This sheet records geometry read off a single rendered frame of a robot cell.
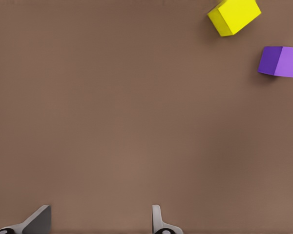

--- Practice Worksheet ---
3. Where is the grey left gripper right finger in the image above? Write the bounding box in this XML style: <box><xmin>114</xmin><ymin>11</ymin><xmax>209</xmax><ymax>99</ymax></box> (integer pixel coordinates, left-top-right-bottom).
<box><xmin>151</xmin><ymin>204</ymin><xmax>184</xmax><ymax>234</ymax></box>

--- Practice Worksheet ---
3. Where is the yellow wooden cube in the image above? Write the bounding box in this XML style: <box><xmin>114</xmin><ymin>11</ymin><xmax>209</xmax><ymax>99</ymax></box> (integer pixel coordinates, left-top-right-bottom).
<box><xmin>207</xmin><ymin>0</ymin><xmax>262</xmax><ymax>38</ymax></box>

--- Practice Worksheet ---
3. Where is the purple wooden cube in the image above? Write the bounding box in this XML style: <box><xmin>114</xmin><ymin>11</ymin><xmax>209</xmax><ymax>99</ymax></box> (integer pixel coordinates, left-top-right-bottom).
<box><xmin>257</xmin><ymin>46</ymin><xmax>293</xmax><ymax>79</ymax></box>

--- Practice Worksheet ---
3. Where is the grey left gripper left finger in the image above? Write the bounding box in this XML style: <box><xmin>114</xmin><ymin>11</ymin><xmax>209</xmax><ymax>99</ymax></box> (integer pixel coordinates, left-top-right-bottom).
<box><xmin>0</xmin><ymin>204</ymin><xmax>52</xmax><ymax>234</ymax></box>

